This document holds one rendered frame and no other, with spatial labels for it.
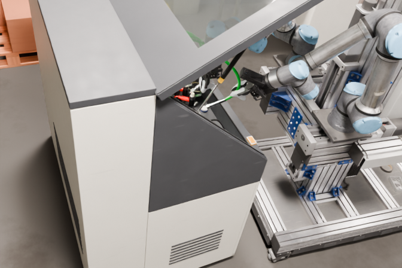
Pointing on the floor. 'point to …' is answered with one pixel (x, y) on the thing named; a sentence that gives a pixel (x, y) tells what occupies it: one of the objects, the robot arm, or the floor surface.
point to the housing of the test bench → (94, 113)
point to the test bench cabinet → (198, 230)
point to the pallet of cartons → (15, 23)
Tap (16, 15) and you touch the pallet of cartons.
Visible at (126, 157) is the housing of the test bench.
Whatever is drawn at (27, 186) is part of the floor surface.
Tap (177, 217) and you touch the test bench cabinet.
